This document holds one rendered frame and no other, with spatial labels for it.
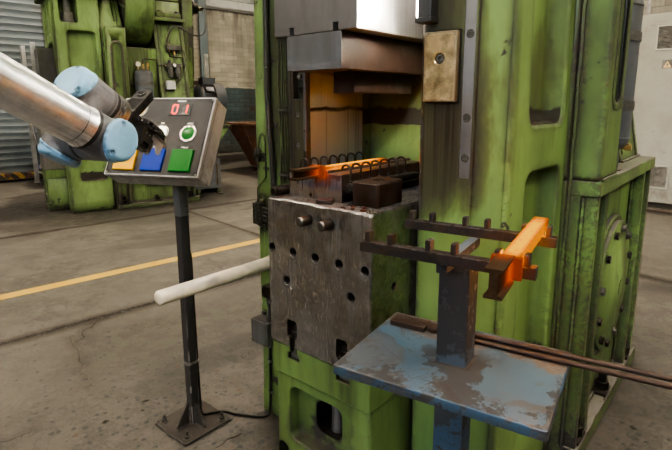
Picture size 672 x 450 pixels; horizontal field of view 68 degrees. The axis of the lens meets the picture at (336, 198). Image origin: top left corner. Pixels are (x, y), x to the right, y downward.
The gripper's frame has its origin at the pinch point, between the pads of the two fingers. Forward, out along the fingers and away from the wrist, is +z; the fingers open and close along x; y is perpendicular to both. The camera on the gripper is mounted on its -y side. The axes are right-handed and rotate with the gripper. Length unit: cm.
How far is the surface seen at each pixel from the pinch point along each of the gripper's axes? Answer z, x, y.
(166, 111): 11.1, -9.9, -16.3
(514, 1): -18, 95, -28
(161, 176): 11.2, -5.7, 6.3
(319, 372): 30, 48, 57
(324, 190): 10.0, 47.7, 8.9
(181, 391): 87, -26, 73
